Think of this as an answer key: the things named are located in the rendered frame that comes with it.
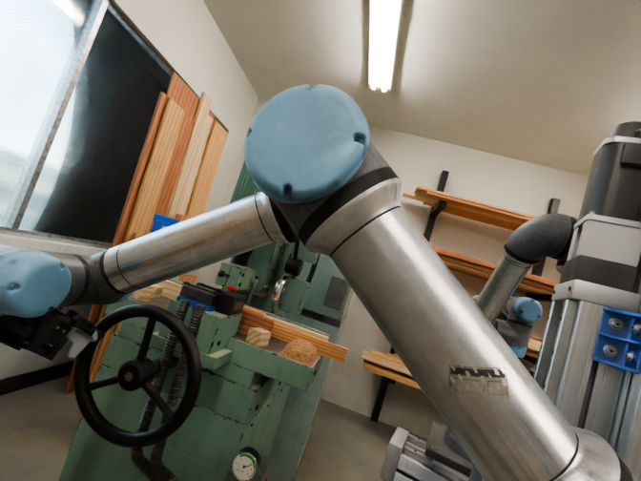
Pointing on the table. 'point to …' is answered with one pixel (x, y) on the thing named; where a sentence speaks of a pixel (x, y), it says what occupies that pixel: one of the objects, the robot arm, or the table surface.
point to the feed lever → (294, 263)
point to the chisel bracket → (241, 276)
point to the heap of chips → (300, 351)
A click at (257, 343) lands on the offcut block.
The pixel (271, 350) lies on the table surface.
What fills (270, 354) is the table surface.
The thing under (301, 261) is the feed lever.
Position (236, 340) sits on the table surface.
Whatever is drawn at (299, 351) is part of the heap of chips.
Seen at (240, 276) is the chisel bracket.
